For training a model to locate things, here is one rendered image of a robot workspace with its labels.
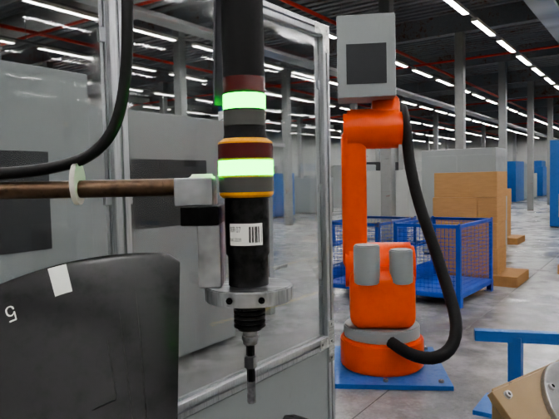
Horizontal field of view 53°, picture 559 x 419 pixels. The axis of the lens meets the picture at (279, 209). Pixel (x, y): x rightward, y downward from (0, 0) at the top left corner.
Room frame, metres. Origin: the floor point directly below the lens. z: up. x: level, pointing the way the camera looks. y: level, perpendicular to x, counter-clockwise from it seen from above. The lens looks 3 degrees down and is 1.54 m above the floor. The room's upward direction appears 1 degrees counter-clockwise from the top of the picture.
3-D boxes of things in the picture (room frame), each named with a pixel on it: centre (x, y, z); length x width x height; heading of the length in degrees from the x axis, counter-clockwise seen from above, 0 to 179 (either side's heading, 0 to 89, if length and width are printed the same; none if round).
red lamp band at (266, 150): (0.44, 0.03, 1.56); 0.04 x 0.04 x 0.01
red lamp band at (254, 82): (0.44, 0.03, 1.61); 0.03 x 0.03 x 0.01
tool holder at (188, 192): (0.44, 0.04, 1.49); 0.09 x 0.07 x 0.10; 89
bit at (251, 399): (0.44, 0.03, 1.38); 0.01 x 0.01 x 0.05
